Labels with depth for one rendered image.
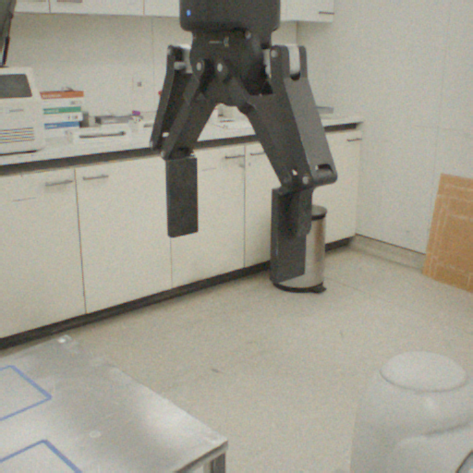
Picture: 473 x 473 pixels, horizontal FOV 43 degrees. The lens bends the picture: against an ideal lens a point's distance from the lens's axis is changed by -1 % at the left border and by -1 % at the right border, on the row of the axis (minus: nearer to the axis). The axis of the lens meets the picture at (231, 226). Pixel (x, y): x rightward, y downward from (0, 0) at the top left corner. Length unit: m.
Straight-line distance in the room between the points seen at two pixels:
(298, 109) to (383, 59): 3.59
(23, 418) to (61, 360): 0.17
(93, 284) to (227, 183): 0.93
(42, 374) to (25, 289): 1.83
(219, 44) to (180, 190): 0.14
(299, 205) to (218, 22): 0.14
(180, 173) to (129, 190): 2.48
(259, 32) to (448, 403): 0.49
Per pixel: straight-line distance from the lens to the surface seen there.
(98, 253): 3.00
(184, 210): 0.54
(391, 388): 0.77
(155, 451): 0.88
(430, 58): 3.81
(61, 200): 2.85
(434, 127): 3.79
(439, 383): 0.77
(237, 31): 0.44
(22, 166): 2.81
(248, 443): 2.26
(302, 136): 0.40
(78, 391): 1.03
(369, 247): 4.21
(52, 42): 3.46
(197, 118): 0.50
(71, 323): 3.12
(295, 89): 0.41
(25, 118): 2.74
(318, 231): 3.37
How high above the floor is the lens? 1.35
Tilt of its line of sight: 17 degrees down
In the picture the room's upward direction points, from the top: straight up
